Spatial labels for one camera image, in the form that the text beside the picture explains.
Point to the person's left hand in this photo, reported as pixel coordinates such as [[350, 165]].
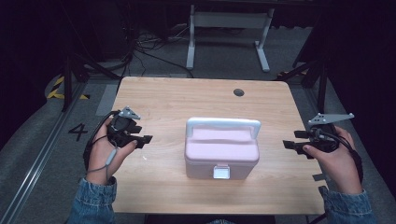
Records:
[[104, 155]]

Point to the person's right hand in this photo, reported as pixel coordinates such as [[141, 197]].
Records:
[[337, 165]]

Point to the black tripod stand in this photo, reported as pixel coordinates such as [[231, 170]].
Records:
[[79, 70], [316, 73]]

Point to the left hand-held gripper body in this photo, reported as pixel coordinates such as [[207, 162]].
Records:
[[120, 126]]

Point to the pink storage box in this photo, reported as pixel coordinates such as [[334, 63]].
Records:
[[221, 149]]

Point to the yellow black floor tape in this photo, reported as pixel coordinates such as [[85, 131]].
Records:
[[60, 90]]

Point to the white metal table frame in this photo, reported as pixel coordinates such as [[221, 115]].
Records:
[[229, 34]]

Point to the metal floor rail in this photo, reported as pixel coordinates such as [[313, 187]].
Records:
[[34, 161]]

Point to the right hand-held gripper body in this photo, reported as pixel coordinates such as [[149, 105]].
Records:
[[323, 137]]

